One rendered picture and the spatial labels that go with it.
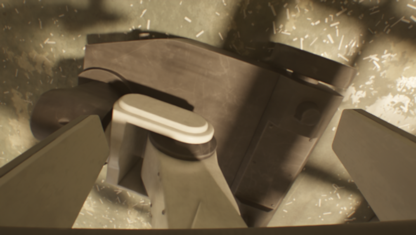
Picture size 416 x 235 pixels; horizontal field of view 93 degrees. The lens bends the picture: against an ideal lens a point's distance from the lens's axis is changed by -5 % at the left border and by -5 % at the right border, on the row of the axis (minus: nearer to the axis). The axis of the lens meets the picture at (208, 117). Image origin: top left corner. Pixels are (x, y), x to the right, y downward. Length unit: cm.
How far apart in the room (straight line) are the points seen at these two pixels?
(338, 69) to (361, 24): 25
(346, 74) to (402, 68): 30
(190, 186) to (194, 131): 10
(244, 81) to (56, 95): 40
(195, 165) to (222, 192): 7
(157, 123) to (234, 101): 21
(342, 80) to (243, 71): 21
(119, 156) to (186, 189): 17
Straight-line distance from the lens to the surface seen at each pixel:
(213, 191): 35
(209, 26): 67
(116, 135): 43
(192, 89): 52
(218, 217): 29
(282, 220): 97
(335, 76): 50
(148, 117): 40
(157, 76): 54
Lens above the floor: 66
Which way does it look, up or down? 66 degrees down
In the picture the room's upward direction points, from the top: 154 degrees counter-clockwise
